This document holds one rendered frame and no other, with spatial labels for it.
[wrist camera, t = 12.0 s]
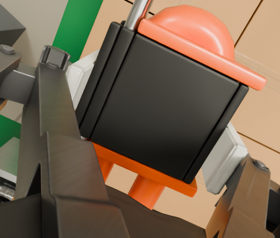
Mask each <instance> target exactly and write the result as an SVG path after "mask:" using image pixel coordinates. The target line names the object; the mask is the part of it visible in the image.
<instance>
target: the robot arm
mask: <svg viewBox="0 0 280 238"><path fill-rule="evenodd" d="M99 51H100V49H98V50H96V51H94V52H93V53H91V54H89V55H87V56H86V57H84V58H82V59H80V60H79V61H77V62H75V63H71V62H69V60H70V57H71V56H70V54H68V53H67V52H66V51H64V50H62V49H59V48H57V47H54V46H50V45H45V46H44V48H43V51H42V54H41V57H40V59H39V62H38V65H37V67H32V66H29V65H26V64H23V63H20V59H21V56H22V55H21V53H20V52H18V51H17V50H15V49H13V48H12V47H10V46H7V45H4V44H1V45H0V111H1V110H2V109H3V108H4V106H5V105H6V104H7V100H9V101H13V102H17V103H20V104H23V105H24V106H23V110H22V121H21V132H20V143H19V154H18V165H17V180H16V191H15V200H12V201H9V202H5V203H1V204H0V238H280V185H279V184H277V183H276V182H274V181H272V180H271V171H270V169H269V168H268V167H266V165H265V164H264V163H263V162H262V161H260V160H256V159H253V158H252V157H251V155H250V154H249V152H248V150H247V148H246V146H245V145H244V143H243V141H242V140H241V138H240V136H239V135H238V133H237V132H236V130H235V128H234V127H233V125H232V123H231V122H229V123H228V125H227V127H226V128H225V130H224V131H223V133H222V135H221V136H220V138H219V139H218V141H217V142H216V144H215V146H214V147H213V149H212V150H211V152H210V154H209V156H208V157H207V159H206V160H205V162H204V164H203V165H202V167H201V170H202V173H203V178H204V182H205V186H206V189H207V191H208V192H210V193H212V194H214V195H217V194H219V193H220V192H221V190H222V189H223V188H224V186H225V185H226V187H227V189H226V190H225V191H224V193H223V194H222V196H221V197H220V199H219V200H218V201H217V203H216V204H215V207H216V208H215V210H214V212H213V214H212V217H211V219H210V221H209V223H208V225H207V227H206V229H204V228H202V227H199V226H197V225H195V224H193V223H191V222H188V221H186V220H184V219H182V218H179V217H175V216H172V215H168V214H164V213H160V212H156V211H153V210H151V209H149V208H147V207H146V206H144V205H143V204H141V203H140V202H138V201H136V200H135V199H133V198H132V197H130V196H129V195H127V194H126V193H124V192H122V191H119V190H117V189H115V188H113V187H110V186H108V185H106V184H105V181H104V178H103V175H102V172H101V168H100V165H99V162H98V158H97V155H96V151H95V148H94V145H93V143H92V142H91V141H87V140H83V139H81V135H80V131H79V126H78V122H77V118H76V114H75V109H76V108H77V105H78V103H79V101H80V98H81V96H82V94H83V91H84V89H85V86H86V84H87V81H88V79H89V76H90V74H91V71H92V69H93V67H94V63H95V61H96V58H97V56H98V53H99Z"/></svg>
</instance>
